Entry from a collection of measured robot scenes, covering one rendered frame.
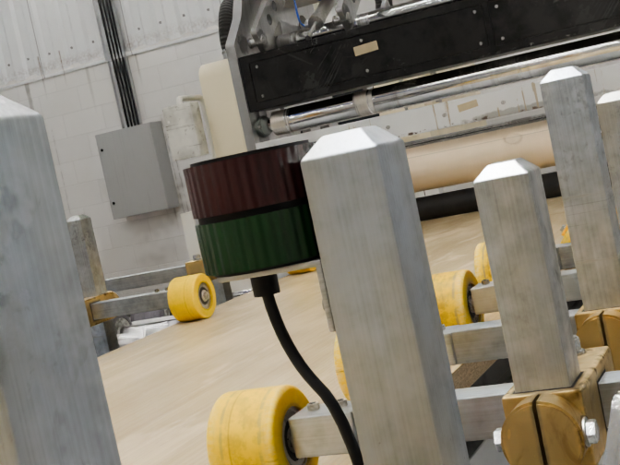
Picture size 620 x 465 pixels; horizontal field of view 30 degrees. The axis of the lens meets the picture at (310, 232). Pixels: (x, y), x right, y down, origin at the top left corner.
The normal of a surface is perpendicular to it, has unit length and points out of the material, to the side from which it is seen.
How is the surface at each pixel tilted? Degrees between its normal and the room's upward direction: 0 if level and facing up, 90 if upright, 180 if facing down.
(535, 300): 90
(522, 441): 90
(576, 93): 90
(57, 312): 90
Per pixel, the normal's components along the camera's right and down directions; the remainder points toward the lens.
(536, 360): -0.39, 0.14
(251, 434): -0.43, -0.25
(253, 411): -0.40, -0.67
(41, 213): 0.90, -0.16
